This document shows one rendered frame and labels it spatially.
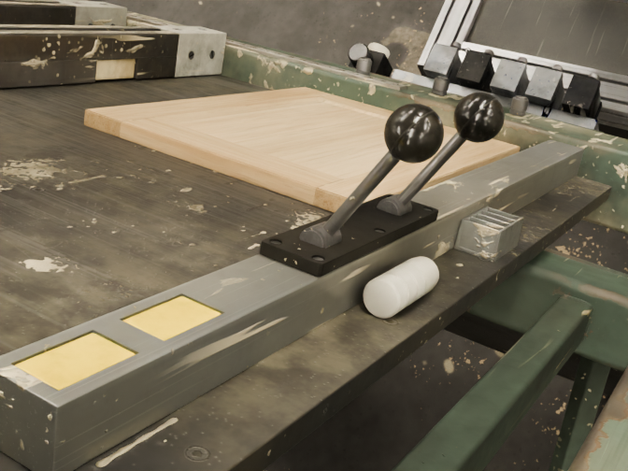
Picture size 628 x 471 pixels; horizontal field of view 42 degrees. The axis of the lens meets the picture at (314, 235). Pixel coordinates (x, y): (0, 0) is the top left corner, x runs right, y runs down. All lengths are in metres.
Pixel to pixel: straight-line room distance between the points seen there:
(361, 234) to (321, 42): 1.95
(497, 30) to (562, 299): 1.34
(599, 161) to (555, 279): 0.35
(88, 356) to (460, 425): 0.29
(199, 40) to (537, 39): 0.99
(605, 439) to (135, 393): 0.22
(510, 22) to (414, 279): 1.59
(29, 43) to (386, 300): 0.70
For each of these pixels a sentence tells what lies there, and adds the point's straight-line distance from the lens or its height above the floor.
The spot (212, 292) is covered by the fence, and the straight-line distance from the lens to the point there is 0.49.
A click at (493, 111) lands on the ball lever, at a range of 0.63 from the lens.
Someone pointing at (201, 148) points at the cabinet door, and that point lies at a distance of 0.89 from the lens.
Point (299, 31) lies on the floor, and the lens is 2.59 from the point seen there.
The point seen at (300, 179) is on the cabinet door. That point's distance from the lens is 0.82.
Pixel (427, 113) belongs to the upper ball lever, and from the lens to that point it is 0.52.
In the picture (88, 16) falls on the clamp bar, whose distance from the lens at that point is 1.53.
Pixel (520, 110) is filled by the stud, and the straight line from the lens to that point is 1.28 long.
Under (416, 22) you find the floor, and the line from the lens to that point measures 2.47.
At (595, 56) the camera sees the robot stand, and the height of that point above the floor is 0.21.
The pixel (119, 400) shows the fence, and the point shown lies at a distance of 0.40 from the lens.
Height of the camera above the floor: 2.00
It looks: 62 degrees down
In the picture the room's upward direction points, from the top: 47 degrees counter-clockwise
